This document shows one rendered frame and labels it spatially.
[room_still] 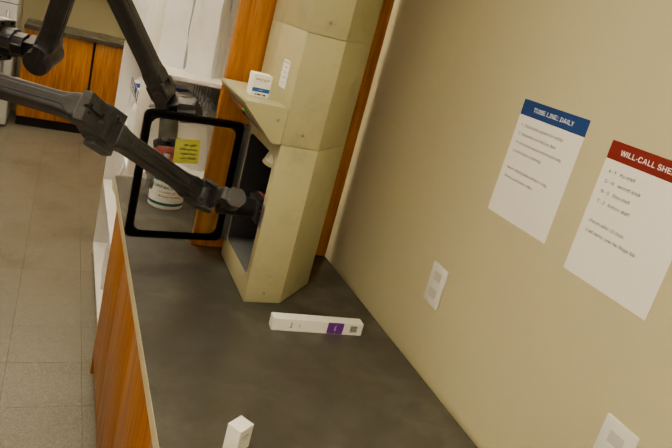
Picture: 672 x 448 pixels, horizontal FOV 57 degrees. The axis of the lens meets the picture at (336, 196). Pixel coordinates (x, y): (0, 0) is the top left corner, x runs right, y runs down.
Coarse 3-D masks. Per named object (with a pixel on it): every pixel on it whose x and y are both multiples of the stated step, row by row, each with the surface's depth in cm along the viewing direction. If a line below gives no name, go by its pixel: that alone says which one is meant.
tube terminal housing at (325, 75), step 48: (288, 48) 166; (336, 48) 159; (288, 96) 161; (336, 96) 166; (288, 144) 163; (336, 144) 178; (288, 192) 168; (288, 240) 174; (240, 288) 179; (288, 288) 183
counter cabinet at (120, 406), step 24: (120, 240) 230; (120, 264) 222; (120, 288) 214; (120, 312) 206; (96, 336) 268; (120, 336) 200; (96, 360) 257; (120, 360) 193; (96, 384) 246; (120, 384) 187; (96, 408) 236; (120, 408) 181; (144, 408) 147; (96, 432) 227; (120, 432) 176; (144, 432) 144
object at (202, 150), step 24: (168, 120) 178; (168, 144) 180; (192, 144) 184; (216, 144) 187; (192, 168) 186; (216, 168) 190; (144, 192) 182; (168, 192) 186; (144, 216) 185; (168, 216) 188; (192, 216) 192; (216, 216) 196
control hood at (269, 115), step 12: (228, 84) 175; (240, 84) 179; (240, 96) 161; (252, 96) 163; (252, 108) 156; (264, 108) 157; (276, 108) 158; (264, 120) 158; (276, 120) 160; (264, 132) 160; (276, 132) 161
